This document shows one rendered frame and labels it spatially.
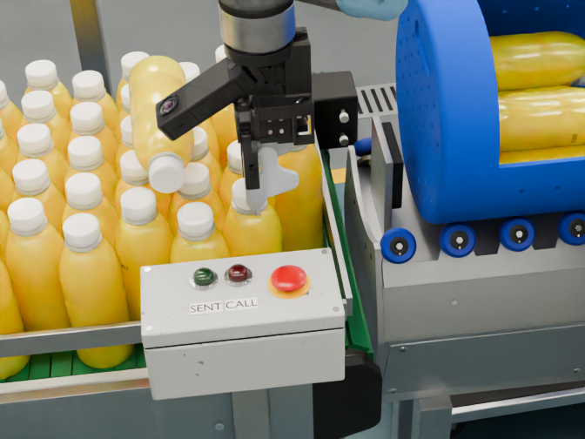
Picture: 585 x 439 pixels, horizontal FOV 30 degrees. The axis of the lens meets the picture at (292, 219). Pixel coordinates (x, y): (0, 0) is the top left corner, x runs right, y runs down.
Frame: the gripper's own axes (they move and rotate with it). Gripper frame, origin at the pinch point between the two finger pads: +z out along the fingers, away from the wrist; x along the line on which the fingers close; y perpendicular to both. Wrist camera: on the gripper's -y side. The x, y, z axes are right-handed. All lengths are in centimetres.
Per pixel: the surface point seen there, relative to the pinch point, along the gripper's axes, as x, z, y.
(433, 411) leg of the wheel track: 4, 47, 24
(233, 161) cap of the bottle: 5.8, -0.2, -1.3
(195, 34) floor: 218, 109, -5
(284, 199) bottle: 7.8, 8.0, 4.5
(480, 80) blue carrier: 3.0, -10.2, 26.5
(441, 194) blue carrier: -0.8, 2.4, 22.0
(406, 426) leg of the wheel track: 18, 68, 24
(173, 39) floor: 215, 109, -12
